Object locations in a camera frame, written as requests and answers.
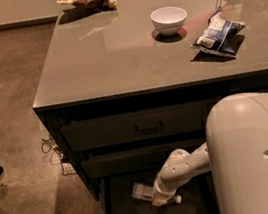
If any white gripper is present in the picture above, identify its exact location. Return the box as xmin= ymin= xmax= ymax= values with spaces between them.
xmin=151 ymin=178 xmax=178 ymax=207

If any clear plastic water bottle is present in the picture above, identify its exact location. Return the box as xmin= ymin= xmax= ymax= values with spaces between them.
xmin=132 ymin=182 xmax=182 ymax=205

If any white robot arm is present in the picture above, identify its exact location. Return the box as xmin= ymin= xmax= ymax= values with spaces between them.
xmin=152 ymin=92 xmax=268 ymax=214

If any open bottom left drawer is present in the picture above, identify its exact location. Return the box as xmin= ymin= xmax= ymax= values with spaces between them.
xmin=100 ymin=170 xmax=220 ymax=214

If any dark middle left drawer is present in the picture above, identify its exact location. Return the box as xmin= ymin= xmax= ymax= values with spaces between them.
xmin=81 ymin=138 xmax=205 ymax=179

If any dark drawer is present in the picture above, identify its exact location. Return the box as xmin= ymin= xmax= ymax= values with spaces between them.
xmin=81 ymin=138 xmax=205 ymax=179
xmin=60 ymin=99 xmax=215 ymax=152

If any dark top left drawer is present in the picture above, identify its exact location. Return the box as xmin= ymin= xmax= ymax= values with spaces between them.
xmin=60 ymin=99 xmax=215 ymax=152

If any blue white snack bag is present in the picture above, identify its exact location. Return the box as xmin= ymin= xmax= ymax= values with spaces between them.
xmin=191 ymin=6 xmax=245 ymax=59

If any white ceramic bowl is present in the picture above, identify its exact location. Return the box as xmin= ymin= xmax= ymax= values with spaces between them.
xmin=150 ymin=6 xmax=187 ymax=36

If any tangled cable on floor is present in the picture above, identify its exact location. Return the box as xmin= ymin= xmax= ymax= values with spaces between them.
xmin=39 ymin=133 xmax=66 ymax=168

